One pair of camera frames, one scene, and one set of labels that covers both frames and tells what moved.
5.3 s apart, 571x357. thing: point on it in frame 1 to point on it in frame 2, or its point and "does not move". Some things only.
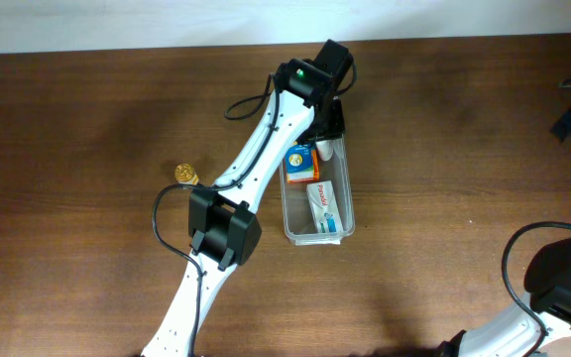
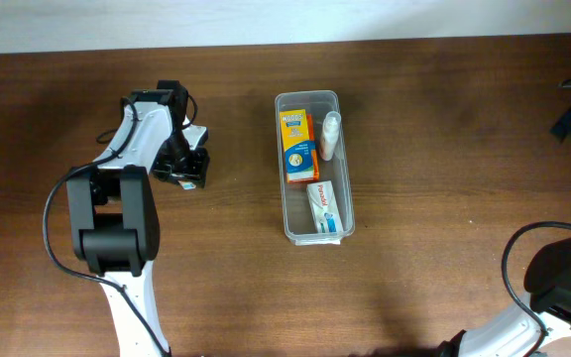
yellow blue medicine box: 298,162 does not move
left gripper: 334,128 to 197,169
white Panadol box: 324,207 does not move
